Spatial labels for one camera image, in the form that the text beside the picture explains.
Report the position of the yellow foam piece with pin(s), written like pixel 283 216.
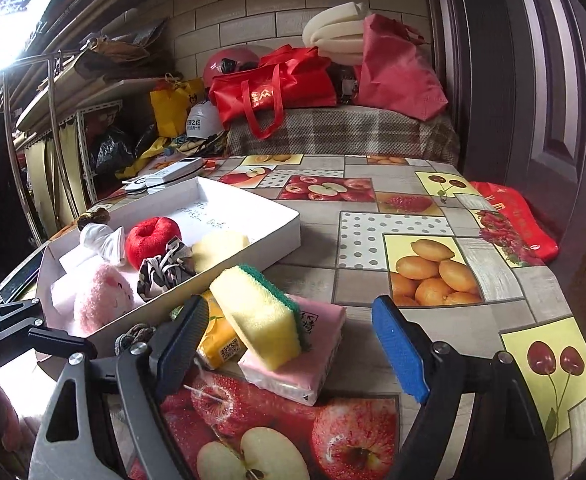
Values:
pixel 220 252

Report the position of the chrome tube frame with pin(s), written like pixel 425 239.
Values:
pixel 53 105

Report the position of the red nonwoven bag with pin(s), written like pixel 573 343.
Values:
pixel 398 75

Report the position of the pink tissue pack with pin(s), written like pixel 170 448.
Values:
pixel 318 350

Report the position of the pink helmet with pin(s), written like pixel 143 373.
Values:
pixel 228 62

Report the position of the dark purple metal door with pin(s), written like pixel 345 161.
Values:
pixel 523 85

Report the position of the small white remote control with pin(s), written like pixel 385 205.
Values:
pixel 135 184

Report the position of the white helmet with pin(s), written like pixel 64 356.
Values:
pixel 203 117

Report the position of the glossy red tote bag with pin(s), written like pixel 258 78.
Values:
pixel 283 90

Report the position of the fruit print tablecloth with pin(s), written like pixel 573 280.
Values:
pixel 423 210

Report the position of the plaid sofa cover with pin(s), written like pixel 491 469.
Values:
pixel 353 130

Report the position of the white cardboard box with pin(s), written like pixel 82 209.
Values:
pixel 233 205

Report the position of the yellow snack packet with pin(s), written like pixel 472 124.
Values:
pixel 218 340

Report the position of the red plush apple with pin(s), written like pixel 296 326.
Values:
pixel 153 240

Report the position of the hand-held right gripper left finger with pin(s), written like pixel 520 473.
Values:
pixel 183 350

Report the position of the black plastic bag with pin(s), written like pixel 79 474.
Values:
pixel 113 150

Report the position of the yellow cloth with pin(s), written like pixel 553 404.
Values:
pixel 153 147

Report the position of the flat red bag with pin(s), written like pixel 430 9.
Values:
pixel 518 225

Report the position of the black white patterned scrunchie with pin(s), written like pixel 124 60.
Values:
pixel 165 270

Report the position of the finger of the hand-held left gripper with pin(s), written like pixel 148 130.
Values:
pixel 8 327

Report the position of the white cloth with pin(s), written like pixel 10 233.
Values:
pixel 100 240

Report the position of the brown fuzzy scrunchie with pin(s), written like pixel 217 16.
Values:
pixel 135 335
pixel 95 217

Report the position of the white foam roll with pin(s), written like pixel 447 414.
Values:
pixel 333 35

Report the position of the dark flat device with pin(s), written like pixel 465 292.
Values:
pixel 20 277

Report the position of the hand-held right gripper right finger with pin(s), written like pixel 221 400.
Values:
pixel 403 350

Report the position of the pink plush toy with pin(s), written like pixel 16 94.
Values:
pixel 105 295

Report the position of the yellow green scrub sponge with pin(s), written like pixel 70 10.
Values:
pixel 258 315

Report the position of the metal storage rack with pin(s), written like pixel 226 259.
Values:
pixel 85 160

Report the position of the large white remote control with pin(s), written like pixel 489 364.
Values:
pixel 175 170

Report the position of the yellow bag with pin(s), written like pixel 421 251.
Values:
pixel 170 110

